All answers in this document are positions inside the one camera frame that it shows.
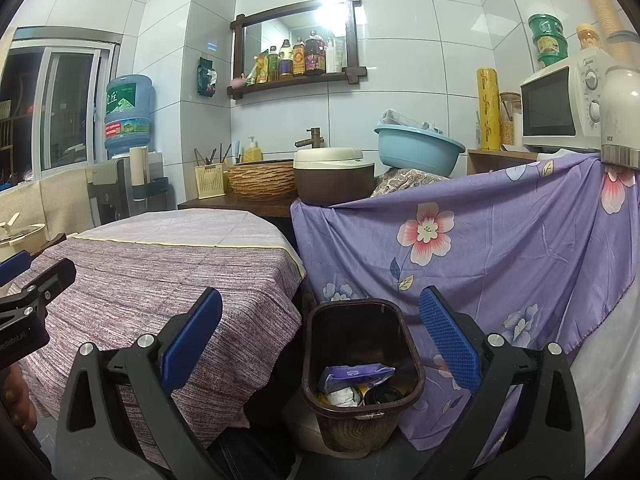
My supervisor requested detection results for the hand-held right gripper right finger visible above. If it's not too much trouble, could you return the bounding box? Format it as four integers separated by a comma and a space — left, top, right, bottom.
419, 286, 587, 480

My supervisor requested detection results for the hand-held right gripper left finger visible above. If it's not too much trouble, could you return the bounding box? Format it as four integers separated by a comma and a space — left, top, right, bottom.
54, 287, 224, 480

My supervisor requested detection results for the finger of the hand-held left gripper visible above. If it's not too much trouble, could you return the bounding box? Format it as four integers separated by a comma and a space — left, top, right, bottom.
0, 250, 32, 286
0, 258, 77, 321

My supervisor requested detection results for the dark brown trash bin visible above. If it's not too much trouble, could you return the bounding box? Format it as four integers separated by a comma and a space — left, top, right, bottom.
300, 298, 426, 454

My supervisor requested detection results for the purple plastic wrapper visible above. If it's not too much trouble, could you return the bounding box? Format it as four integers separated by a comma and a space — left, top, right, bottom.
318, 363, 396, 396

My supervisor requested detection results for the white tissue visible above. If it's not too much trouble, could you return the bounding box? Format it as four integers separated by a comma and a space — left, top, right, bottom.
324, 384, 362, 408

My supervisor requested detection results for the person's left hand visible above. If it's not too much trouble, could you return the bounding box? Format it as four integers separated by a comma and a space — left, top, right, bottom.
0, 362, 39, 434

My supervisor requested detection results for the cream pot with lid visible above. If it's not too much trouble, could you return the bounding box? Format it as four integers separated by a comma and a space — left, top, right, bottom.
0, 212, 47, 261

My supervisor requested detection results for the purple striped tablecloth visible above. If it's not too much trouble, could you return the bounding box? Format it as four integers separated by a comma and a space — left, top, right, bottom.
17, 208, 307, 466

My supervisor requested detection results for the purple floral cloth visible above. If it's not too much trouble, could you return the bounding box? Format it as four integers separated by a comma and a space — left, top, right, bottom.
290, 152, 640, 454

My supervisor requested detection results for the water dispenser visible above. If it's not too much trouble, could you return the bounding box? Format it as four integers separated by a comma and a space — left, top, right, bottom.
87, 152, 174, 226

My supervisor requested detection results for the person's leg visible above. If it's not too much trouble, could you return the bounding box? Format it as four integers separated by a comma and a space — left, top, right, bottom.
207, 430, 302, 480

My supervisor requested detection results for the dark wooden counter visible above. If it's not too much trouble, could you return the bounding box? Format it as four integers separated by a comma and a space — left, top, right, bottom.
177, 194, 296, 219

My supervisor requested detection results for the beige chopstick holder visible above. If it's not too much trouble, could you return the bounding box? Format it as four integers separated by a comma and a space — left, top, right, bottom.
193, 163, 227, 199

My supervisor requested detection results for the brown patterned cloth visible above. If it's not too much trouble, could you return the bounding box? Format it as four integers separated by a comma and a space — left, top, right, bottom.
369, 168, 451, 199

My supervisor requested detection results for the sliding window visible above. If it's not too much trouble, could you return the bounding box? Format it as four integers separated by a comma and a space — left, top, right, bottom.
0, 27, 122, 181

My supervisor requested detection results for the woven basket sink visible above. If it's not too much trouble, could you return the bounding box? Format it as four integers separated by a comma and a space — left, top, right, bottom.
227, 159, 297, 201

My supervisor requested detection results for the blue water jug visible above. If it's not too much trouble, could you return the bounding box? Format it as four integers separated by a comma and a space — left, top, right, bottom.
103, 73, 155, 156

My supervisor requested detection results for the bunch of chopsticks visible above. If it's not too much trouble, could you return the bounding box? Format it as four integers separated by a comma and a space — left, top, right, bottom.
193, 142, 234, 167

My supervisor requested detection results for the wooden cabinet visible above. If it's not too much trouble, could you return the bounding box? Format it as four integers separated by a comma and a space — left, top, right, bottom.
467, 147, 541, 177

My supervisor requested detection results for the light blue basin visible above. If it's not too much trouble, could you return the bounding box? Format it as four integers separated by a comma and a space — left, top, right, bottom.
373, 122, 465, 177

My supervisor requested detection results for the brown and white rice cooker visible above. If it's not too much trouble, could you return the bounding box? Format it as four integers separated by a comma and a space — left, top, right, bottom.
292, 147, 376, 207

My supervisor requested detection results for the grey cloth in basin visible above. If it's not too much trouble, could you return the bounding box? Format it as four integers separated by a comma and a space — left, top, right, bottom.
382, 108, 444, 136

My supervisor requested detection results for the glass jar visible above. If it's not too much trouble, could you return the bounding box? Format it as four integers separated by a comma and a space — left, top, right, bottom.
499, 91, 523, 147

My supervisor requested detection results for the yellow wrap roll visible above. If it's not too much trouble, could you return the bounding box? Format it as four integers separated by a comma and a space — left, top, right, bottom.
475, 67, 502, 151

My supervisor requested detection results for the bronze faucet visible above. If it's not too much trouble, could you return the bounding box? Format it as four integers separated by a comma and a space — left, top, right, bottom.
294, 127, 324, 150

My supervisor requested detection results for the dark green hanging bag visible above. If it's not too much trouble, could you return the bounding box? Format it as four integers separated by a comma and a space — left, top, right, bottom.
196, 56, 220, 98

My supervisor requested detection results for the white microwave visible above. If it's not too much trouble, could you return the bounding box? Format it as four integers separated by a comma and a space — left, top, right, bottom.
519, 54, 610, 154

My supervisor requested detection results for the wooden framed mirror shelf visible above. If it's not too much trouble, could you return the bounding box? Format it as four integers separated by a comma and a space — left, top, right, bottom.
229, 0, 369, 101

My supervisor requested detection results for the white electric appliance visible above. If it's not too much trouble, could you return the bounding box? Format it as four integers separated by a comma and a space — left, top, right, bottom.
599, 67, 640, 171

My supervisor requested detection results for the green noodle cup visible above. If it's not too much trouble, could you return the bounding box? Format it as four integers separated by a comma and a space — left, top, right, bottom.
527, 13, 565, 41
532, 35, 571, 69

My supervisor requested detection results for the dark soy sauce bottle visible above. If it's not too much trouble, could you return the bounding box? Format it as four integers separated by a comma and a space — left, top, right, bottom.
304, 30, 327, 76

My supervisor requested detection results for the beige ribbed hose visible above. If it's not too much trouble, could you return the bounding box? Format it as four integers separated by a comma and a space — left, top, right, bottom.
582, 0, 632, 62

